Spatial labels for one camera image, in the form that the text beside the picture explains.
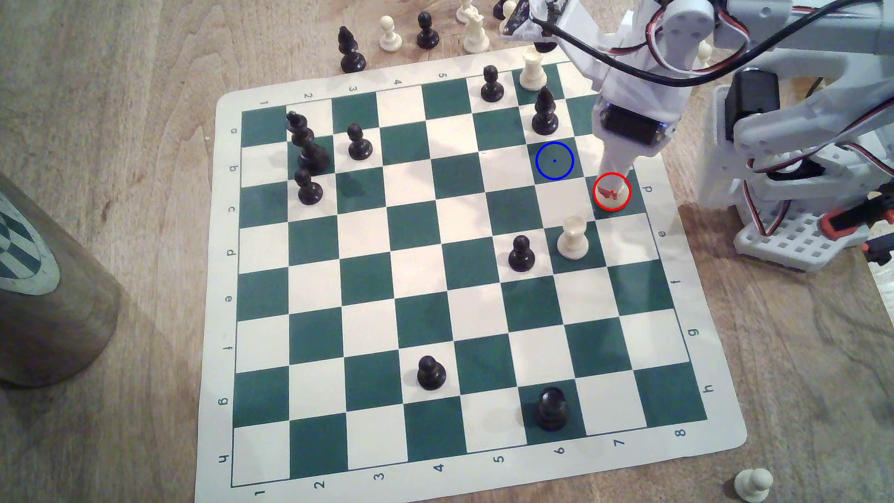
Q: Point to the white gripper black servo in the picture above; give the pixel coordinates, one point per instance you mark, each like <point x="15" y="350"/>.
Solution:
<point x="629" y="125"/>

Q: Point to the white king chess piece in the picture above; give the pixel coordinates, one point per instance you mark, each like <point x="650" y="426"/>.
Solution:
<point x="616" y="203"/>

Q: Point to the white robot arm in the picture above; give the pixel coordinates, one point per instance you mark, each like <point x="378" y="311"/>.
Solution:
<point x="803" y="119"/>

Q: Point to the black bishop chess piece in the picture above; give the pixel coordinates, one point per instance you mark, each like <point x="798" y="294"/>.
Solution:
<point x="351" y="56"/>
<point x="545" y="115"/>

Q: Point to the white rook chess piece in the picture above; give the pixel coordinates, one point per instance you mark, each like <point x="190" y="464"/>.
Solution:
<point x="573" y="241"/>
<point x="533" y="73"/>

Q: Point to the black pawn chess piece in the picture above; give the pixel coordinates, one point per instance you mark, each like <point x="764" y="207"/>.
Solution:
<point x="360" y="145"/>
<point x="308" y="190"/>
<point x="427" y="35"/>
<point x="431" y="376"/>
<point x="492" y="87"/>
<point x="521" y="257"/>

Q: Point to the white pawn chess piece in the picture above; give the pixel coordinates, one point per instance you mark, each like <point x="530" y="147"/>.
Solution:
<point x="390" y="38"/>
<point x="753" y="485"/>
<point x="705" y="52"/>
<point x="508" y="8"/>

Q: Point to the white knight chess piece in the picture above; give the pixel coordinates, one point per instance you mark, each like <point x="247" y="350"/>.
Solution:
<point x="476" y="36"/>

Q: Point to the green white chess board mat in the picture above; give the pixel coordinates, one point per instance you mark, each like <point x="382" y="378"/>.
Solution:
<point x="447" y="279"/>

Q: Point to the black rook chess piece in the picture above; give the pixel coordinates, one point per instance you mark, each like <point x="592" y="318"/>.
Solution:
<point x="552" y="412"/>

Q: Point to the black king chess piece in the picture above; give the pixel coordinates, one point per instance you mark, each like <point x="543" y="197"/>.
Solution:
<point x="311" y="155"/>

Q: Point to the brown chess set tube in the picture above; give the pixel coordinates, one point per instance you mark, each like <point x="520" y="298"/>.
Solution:
<point x="49" y="314"/>

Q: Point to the orange black clamp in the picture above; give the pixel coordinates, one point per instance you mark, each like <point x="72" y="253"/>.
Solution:
<point x="855" y="216"/>

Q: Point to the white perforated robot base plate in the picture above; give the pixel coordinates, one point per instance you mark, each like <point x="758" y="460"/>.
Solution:
<point x="796" y="244"/>

